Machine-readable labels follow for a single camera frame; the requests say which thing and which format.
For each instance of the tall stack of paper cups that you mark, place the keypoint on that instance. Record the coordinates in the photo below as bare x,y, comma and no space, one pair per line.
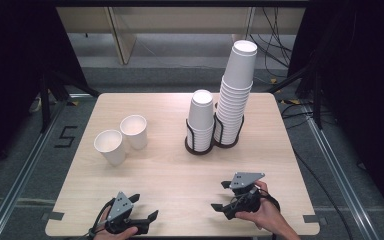
240,71

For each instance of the black metal stand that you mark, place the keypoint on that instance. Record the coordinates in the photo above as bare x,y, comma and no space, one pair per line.
45,100
317,100

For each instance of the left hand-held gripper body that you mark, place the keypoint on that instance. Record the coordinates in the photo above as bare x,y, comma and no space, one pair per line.
120,206

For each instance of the single white paper cup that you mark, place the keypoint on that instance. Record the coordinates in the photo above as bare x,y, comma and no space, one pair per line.
113,155
137,138

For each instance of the black curtain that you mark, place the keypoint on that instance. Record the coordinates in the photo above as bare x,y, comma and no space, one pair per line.
363,83
10,66

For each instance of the person's left hand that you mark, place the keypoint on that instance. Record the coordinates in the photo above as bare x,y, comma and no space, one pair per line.
113,236

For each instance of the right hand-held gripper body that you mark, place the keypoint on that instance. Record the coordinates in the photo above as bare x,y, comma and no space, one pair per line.
245,179

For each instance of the beige wooden cabinet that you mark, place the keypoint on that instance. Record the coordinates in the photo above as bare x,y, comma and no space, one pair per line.
180,20

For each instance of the person's right hand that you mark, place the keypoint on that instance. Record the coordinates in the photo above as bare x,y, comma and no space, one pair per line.
265,216

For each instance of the short stack of paper cups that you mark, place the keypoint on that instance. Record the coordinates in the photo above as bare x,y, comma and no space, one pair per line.
200,113

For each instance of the metal floor rail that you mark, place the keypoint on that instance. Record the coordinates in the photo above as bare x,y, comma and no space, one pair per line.
340,166
20,186

